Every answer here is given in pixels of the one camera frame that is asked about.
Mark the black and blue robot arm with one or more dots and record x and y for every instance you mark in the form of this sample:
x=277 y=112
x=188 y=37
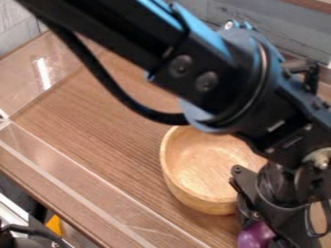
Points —
x=237 y=88

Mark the brown wooden bowl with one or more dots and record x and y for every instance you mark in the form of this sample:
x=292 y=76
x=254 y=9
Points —
x=196 y=161

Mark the purple toy eggplant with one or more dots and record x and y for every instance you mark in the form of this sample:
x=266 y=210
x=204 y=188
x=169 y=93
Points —
x=256 y=236

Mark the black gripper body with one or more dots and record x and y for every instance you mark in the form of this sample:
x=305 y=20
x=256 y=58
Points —
x=287 y=194

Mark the clear acrylic front wall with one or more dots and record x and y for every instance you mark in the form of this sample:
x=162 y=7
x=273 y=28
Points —
x=106 y=216

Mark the yellow and black equipment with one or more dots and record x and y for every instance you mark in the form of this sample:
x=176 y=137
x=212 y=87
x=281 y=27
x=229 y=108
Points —
x=61 y=229

